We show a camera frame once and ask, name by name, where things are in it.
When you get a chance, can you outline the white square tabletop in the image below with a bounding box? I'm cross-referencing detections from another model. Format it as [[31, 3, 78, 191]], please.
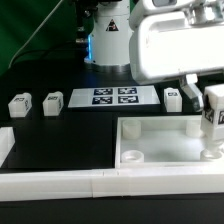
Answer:
[[115, 116, 224, 168]]

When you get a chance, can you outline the white cable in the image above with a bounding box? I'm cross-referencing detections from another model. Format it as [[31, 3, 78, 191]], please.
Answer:
[[8, 0, 65, 69]]

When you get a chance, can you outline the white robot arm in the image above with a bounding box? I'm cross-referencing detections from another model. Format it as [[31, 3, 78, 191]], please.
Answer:
[[73, 0, 224, 111]]

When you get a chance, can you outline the black cable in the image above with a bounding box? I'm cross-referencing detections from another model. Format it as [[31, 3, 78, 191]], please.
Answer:
[[9, 40, 81, 69]]

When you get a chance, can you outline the white fiducial marker sheet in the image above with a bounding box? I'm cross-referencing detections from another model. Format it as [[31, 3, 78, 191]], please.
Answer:
[[68, 86, 160, 108]]

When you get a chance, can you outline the white U-shaped obstacle fence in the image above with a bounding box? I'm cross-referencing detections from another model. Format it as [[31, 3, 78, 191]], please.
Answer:
[[0, 117, 224, 203]]

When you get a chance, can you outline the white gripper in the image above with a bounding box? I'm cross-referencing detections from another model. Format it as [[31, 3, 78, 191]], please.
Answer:
[[129, 12, 224, 112]]

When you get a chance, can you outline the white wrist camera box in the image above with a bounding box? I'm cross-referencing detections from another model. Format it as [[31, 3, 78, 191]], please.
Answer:
[[129, 0, 194, 29]]

